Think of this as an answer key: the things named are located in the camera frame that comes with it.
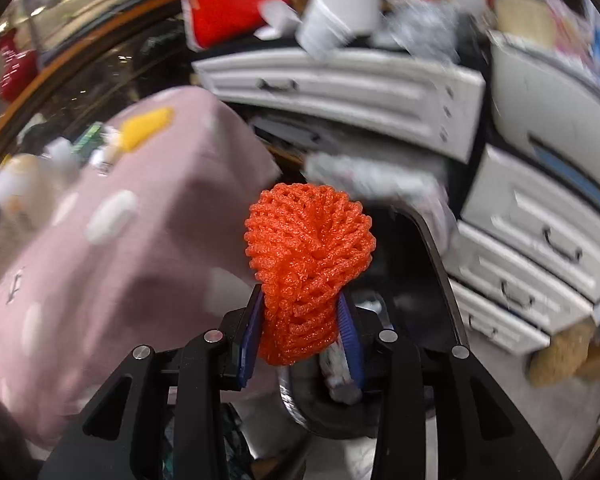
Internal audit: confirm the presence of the crumpled clear plastic bag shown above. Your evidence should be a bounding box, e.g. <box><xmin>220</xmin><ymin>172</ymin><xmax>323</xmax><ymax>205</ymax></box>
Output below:
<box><xmin>379</xmin><ymin>1</ymin><xmax>462</xmax><ymax>64</ymax></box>

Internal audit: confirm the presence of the beige tape roll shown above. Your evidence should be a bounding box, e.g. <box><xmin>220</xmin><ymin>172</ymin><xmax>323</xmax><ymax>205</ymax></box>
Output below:
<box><xmin>495</xmin><ymin>0</ymin><xmax>557</xmax><ymax>47</ymax></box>

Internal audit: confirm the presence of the white lower drawer unit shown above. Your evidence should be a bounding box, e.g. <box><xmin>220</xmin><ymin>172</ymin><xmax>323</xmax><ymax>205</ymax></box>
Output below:
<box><xmin>449</xmin><ymin>144</ymin><xmax>600</xmax><ymax>357</ymax></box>

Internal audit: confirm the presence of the large white paper cup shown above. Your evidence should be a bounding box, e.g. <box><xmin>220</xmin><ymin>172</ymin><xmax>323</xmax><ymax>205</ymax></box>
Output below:
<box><xmin>295</xmin><ymin>0</ymin><xmax>382</xmax><ymax>59</ymax></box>

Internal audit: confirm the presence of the small white paper cup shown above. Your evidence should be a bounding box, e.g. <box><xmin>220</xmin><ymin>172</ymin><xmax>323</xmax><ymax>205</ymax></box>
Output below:
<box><xmin>253</xmin><ymin>0</ymin><xmax>304</xmax><ymax>41</ymax></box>

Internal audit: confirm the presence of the white drawer cabinet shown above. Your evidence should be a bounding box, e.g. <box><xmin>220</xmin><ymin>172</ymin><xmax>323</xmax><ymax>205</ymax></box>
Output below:
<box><xmin>191</xmin><ymin>46</ymin><xmax>487</xmax><ymax>164</ymax></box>

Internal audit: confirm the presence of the green white milk carton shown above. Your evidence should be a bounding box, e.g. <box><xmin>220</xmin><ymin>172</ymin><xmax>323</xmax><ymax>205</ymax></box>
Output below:
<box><xmin>72</xmin><ymin>122</ymin><xmax>105</xmax><ymax>158</ymax></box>

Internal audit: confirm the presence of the orange foam fruit net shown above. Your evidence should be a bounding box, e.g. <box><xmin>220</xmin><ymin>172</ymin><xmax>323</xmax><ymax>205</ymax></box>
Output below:
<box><xmin>243</xmin><ymin>182</ymin><xmax>375</xmax><ymax>365</ymax></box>

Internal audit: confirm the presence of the small white plastic bottle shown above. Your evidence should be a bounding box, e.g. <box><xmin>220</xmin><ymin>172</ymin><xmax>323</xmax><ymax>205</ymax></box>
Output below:
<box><xmin>91</xmin><ymin>127</ymin><xmax>126</xmax><ymax>171</ymax></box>

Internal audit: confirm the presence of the red fabric bag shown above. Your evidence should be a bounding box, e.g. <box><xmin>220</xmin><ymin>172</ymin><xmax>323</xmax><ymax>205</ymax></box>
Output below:
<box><xmin>184</xmin><ymin>0</ymin><xmax>289</xmax><ymax>52</ymax></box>

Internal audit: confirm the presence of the wooden counter rail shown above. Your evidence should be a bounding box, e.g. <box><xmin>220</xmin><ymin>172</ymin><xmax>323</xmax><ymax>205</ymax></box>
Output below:
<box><xmin>0</xmin><ymin>0</ymin><xmax>193</xmax><ymax>163</ymax></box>

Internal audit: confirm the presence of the white fluffy cloth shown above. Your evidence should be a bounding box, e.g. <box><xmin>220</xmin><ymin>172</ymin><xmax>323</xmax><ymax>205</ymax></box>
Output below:
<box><xmin>304</xmin><ymin>151</ymin><xmax>457</xmax><ymax>253</ymax></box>

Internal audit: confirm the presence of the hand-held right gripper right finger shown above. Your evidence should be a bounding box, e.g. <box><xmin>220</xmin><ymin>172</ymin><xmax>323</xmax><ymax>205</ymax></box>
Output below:
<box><xmin>336</xmin><ymin>294</ymin><xmax>563</xmax><ymax>480</ymax></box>

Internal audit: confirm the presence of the white printer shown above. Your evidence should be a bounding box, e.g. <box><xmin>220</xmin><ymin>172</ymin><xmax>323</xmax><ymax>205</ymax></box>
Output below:
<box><xmin>487</xmin><ymin>29</ymin><xmax>600</xmax><ymax>203</ymax></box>

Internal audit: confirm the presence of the black trash bin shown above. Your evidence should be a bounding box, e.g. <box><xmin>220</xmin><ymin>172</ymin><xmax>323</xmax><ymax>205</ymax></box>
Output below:
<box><xmin>275</xmin><ymin>204</ymin><xmax>472</xmax><ymax>442</ymax></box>

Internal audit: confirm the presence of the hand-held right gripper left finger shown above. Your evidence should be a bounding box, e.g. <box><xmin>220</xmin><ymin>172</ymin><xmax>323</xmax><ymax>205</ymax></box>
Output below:
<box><xmin>40</xmin><ymin>284</ymin><xmax>266</xmax><ymax>480</ymax></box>

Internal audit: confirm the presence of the red ceramic vase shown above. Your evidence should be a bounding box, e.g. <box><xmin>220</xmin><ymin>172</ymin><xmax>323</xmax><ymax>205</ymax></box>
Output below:
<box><xmin>0</xmin><ymin>34</ymin><xmax>40</xmax><ymax>104</ymax></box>

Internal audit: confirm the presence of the yellow foam fruit net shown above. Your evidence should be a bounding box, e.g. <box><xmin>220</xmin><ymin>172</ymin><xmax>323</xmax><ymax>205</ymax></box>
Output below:
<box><xmin>117</xmin><ymin>107</ymin><xmax>175</xmax><ymax>154</ymax></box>

